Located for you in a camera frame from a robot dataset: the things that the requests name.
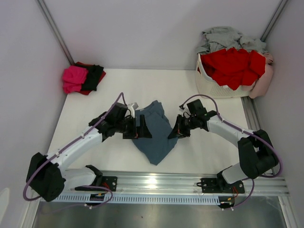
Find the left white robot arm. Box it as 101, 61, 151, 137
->
26, 103, 152, 202

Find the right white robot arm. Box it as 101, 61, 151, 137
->
168, 99, 279, 192

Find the corner aluminium post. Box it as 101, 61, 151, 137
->
260, 0, 290, 42
36, 0, 75, 65

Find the blue-grey t-shirt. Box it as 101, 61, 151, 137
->
133, 100, 178, 165

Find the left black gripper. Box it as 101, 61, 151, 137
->
115, 114, 151, 139

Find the left corner aluminium post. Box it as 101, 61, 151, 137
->
36, 0, 75, 65

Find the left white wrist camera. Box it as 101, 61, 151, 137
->
127, 103, 138, 118

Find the light pink garment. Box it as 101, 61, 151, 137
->
249, 53, 274, 99

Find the aluminium mounting rail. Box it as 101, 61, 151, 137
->
31, 172, 291, 197

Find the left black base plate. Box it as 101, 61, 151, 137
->
75, 176, 118, 192

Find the white laundry basket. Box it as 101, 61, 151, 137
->
195, 54, 250, 99

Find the folded black t-shirt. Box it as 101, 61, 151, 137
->
81, 65, 104, 91

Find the grey t-shirt in basket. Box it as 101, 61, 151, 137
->
196, 26, 267, 54

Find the right side aluminium rail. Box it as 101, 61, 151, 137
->
241, 97, 277, 177

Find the right corner aluminium post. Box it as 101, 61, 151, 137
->
260, 0, 290, 42

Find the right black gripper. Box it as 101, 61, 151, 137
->
169, 114, 197, 140

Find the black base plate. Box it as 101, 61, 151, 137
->
75, 176, 118, 192
196, 178, 245, 194

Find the white slotted cable duct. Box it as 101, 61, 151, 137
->
53, 193, 220, 205

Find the folded pink t-shirt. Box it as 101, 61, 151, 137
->
62, 66, 88, 94

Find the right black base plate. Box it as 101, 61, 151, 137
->
196, 178, 245, 194

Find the red t-shirt in basket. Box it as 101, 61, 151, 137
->
200, 47, 266, 90

